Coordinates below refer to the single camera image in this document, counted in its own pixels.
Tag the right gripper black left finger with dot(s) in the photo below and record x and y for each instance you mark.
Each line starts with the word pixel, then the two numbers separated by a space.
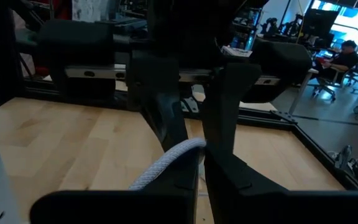
pixel 166 205

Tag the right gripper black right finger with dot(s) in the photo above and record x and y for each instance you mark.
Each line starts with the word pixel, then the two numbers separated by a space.
pixel 244 202

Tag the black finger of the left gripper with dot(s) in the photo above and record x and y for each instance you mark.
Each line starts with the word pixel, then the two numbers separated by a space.
pixel 157 93
pixel 225 102

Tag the white patterned hanging sheet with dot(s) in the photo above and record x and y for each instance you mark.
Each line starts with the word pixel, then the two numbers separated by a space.
pixel 95 9

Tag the black workbench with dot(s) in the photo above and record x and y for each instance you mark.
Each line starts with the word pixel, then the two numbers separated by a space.
pixel 123 25

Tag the wooden office desk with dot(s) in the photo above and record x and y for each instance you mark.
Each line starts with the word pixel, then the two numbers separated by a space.
pixel 299 92

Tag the large black computer monitor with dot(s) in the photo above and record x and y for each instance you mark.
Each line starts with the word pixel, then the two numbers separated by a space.
pixel 319 21

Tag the person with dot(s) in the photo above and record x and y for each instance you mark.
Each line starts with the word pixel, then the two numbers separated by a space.
pixel 346 59

